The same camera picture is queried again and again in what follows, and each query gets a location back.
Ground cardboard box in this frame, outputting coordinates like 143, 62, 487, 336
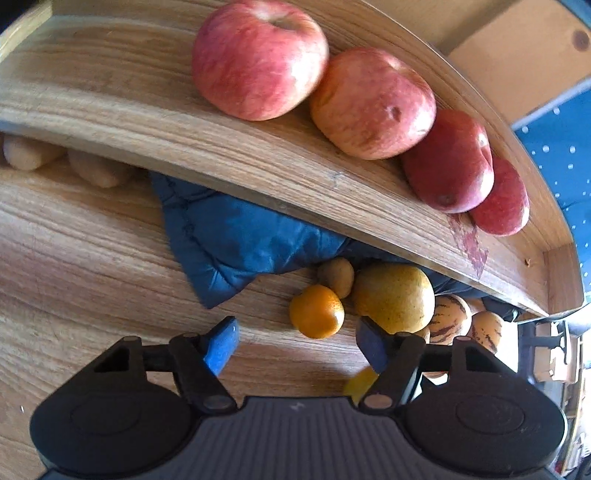
533, 320, 585, 384

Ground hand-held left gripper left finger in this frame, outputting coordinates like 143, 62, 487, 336
92, 316, 241, 415

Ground red apple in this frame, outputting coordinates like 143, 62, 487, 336
468, 157, 530, 237
191, 0, 330, 121
309, 46, 437, 161
401, 108, 495, 214

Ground orange mandarin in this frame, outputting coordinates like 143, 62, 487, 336
289, 284, 345, 340

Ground pale potato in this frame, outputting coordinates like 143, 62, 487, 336
4, 134, 65, 172
68, 150, 134, 188

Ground curved wooden shelf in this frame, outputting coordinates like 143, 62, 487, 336
0, 0, 583, 319

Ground striped pepino melon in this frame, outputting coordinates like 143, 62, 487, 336
422, 295, 472, 346
468, 311, 505, 354

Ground yellow pear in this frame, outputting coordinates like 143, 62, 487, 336
352, 263, 436, 335

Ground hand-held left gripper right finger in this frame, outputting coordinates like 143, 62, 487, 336
355, 316, 511, 415

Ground small brown kiwi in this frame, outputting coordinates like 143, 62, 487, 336
316, 257, 355, 299

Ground yellow lemon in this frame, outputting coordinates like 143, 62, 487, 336
342, 367, 380, 403

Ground blue quilted jacket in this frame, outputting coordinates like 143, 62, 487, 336
150, 172, 490, 310

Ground plywood board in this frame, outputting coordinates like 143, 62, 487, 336
448, 0, 591, 125

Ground black stand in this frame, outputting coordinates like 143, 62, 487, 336
519, 322, 572, 357

